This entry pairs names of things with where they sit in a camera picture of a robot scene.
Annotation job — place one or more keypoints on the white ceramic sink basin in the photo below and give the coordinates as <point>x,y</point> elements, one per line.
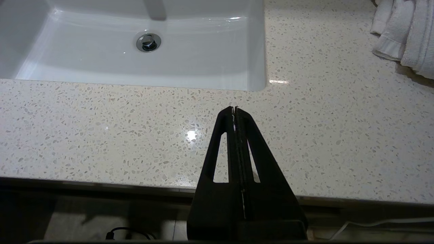
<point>101,64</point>

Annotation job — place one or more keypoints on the chrome drain stopper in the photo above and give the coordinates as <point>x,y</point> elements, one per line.
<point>148,42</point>

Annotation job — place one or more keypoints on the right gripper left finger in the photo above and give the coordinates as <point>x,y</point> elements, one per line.
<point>213,210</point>

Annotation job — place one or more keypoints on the white crumpled towel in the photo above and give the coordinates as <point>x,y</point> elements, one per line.
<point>407,34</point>

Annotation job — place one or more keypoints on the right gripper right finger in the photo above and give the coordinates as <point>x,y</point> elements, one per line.
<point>268,203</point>

